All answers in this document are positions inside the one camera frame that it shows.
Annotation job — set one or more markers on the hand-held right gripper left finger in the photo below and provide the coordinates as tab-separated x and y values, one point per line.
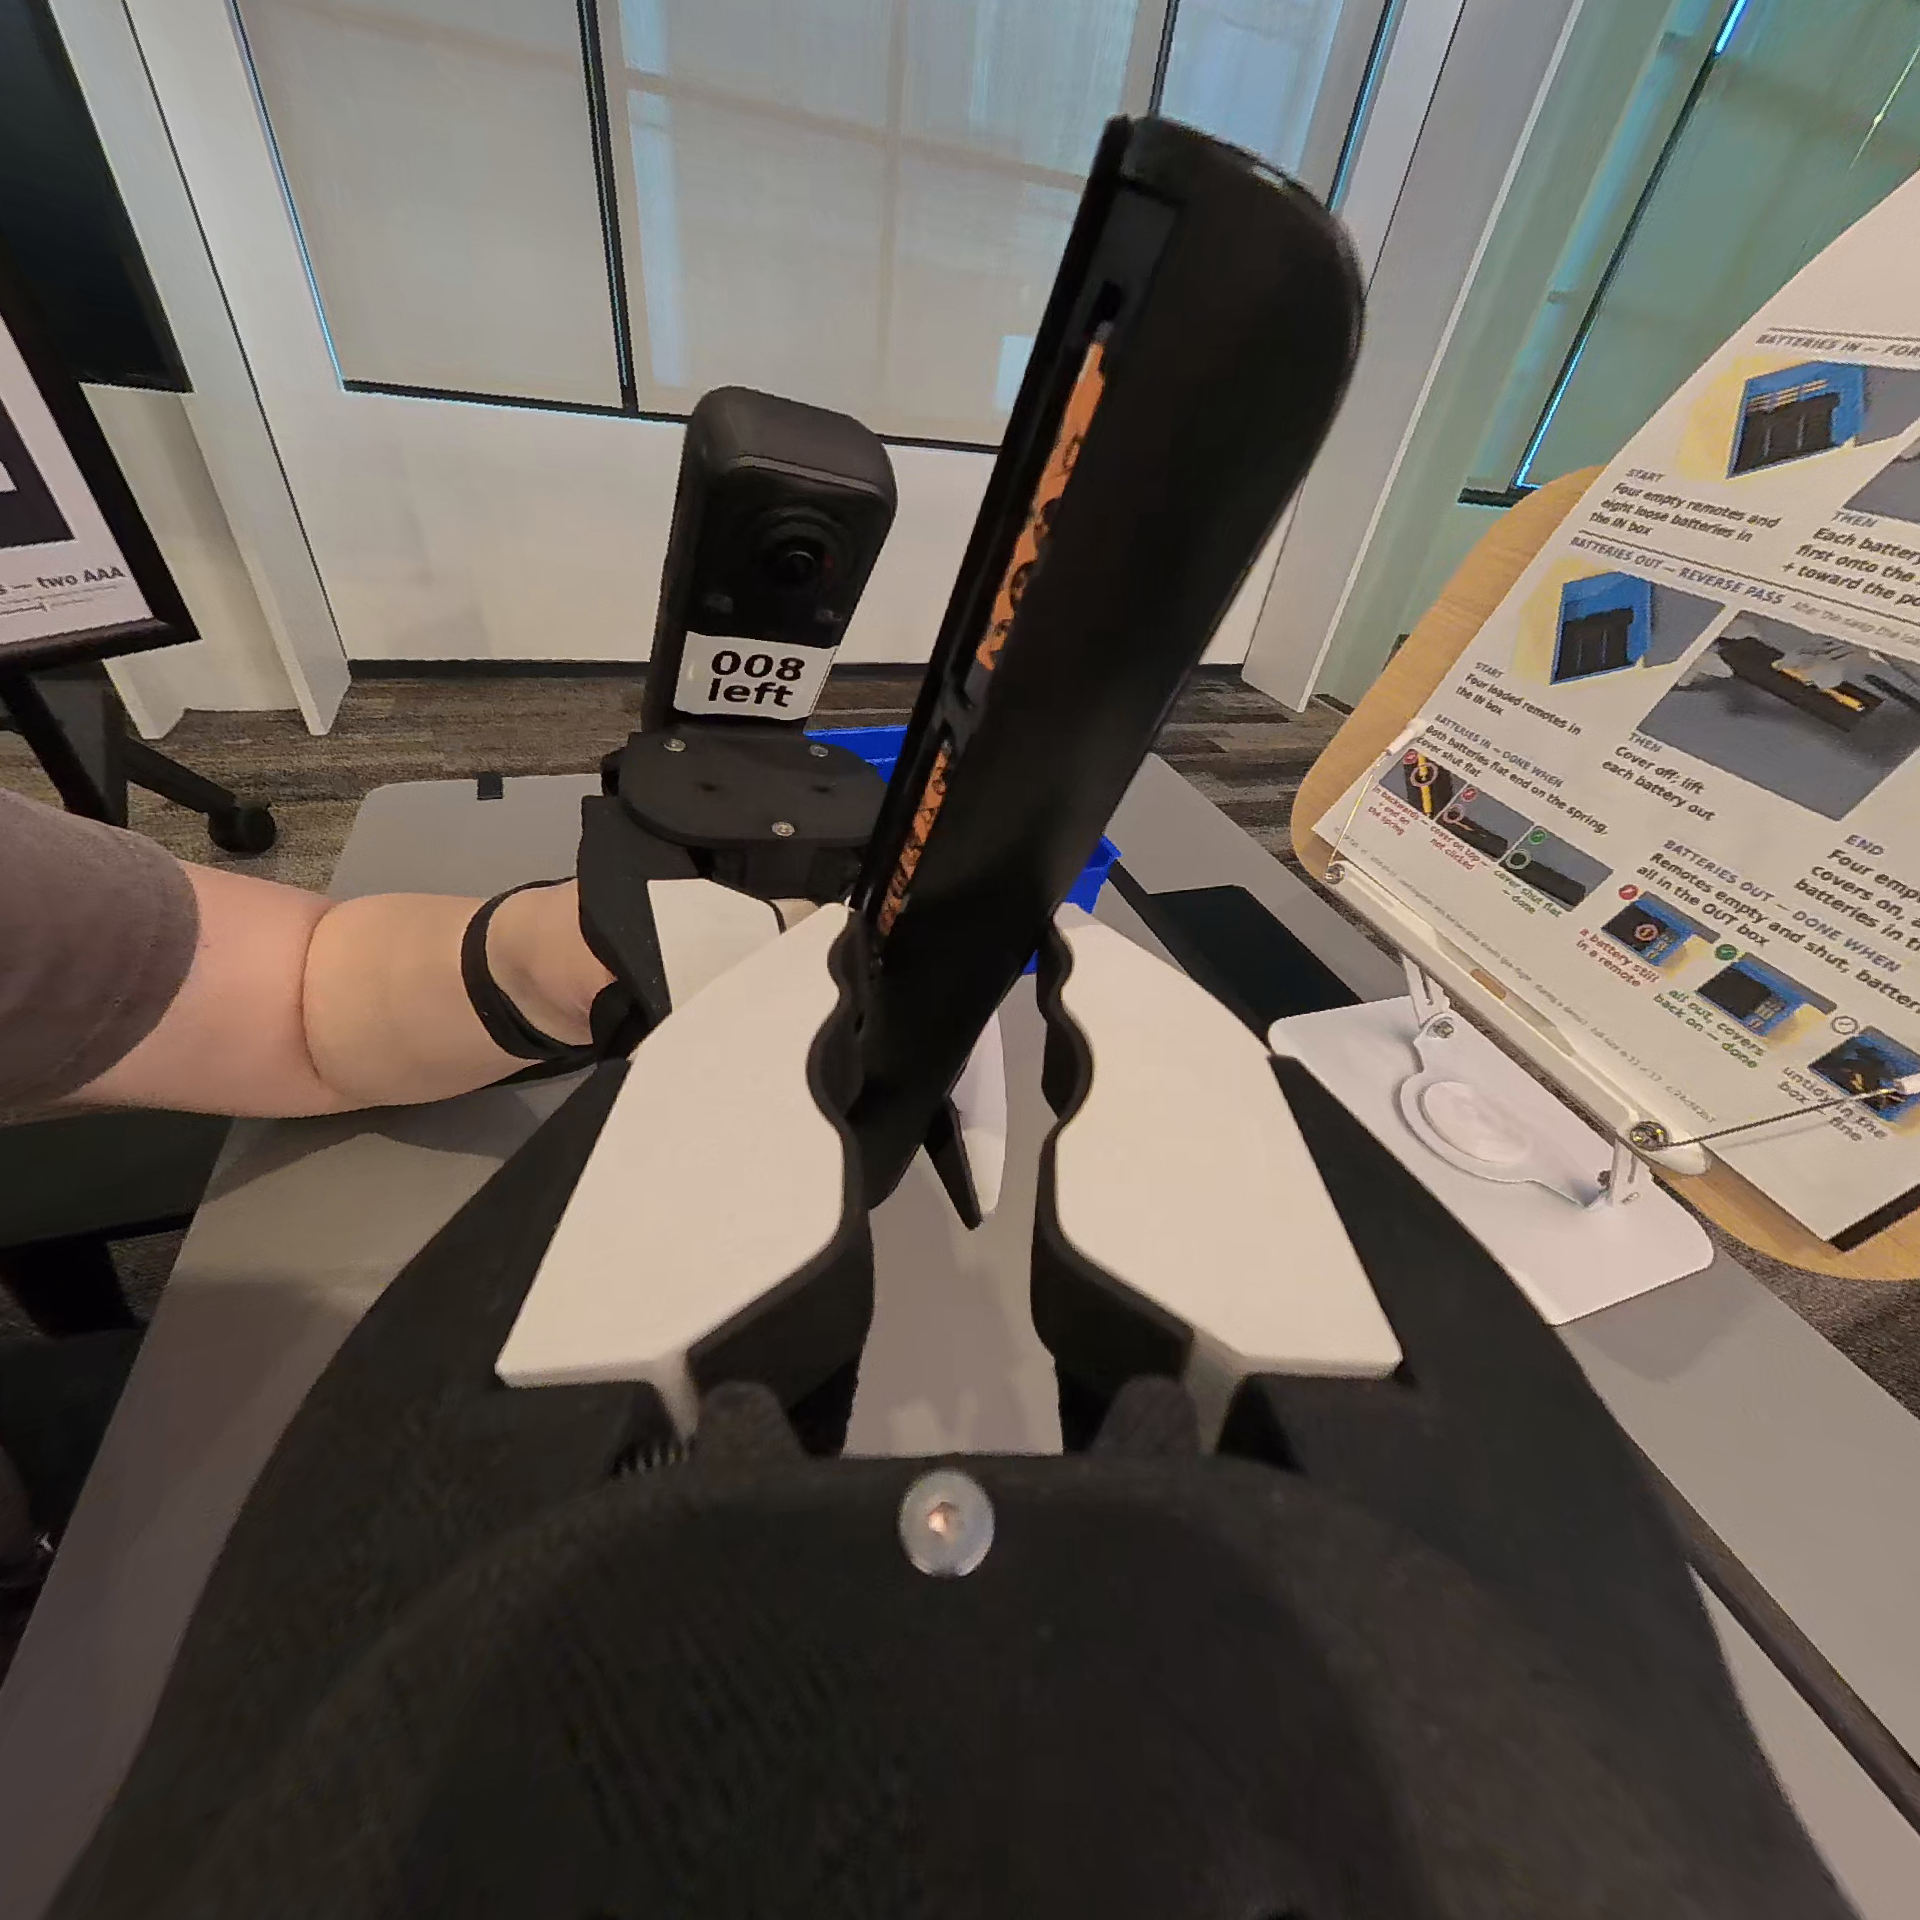
674	1202

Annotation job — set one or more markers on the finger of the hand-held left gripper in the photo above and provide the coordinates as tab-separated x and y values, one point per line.
715	939
973	1113

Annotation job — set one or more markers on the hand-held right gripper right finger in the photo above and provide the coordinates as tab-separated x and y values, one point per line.
1216	1202

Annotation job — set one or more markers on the orange black battery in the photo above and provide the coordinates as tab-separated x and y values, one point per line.
915	827
1065	482

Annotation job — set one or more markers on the blue plastic bin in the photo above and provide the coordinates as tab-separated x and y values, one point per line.
1087	877

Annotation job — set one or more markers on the black remote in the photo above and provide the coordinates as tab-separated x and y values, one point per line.
1171	452

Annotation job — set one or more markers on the person's left forearm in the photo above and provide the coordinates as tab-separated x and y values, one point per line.
301	1007

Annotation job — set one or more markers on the person's left hand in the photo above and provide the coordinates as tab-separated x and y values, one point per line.
566	978

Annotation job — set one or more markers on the large glass window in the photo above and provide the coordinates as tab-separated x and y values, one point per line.
750	181

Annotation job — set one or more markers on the person's grey shirt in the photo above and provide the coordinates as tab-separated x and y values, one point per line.
75	948

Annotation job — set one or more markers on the black framed marker sign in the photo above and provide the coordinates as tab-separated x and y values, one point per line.
59	510

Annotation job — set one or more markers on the instruction sheet on stand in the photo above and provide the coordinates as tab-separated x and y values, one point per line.
1711	691

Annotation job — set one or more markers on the tall glass window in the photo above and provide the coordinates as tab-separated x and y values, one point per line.
1621	212

